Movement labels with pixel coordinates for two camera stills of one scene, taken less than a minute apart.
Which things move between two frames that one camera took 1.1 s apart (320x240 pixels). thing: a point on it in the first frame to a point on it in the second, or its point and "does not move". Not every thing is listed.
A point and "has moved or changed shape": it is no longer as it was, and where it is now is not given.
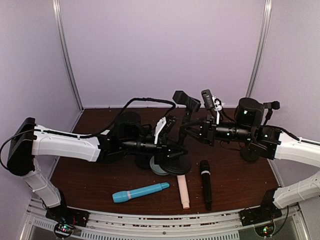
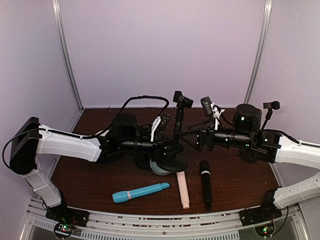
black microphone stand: (143, 161) does not move
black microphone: (205, 171) does not move
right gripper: (206, 130) to (203, 139)
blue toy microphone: (123, 196) does not move
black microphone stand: (182, 164) has moved or changed shape
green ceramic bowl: (156, 168) does not move
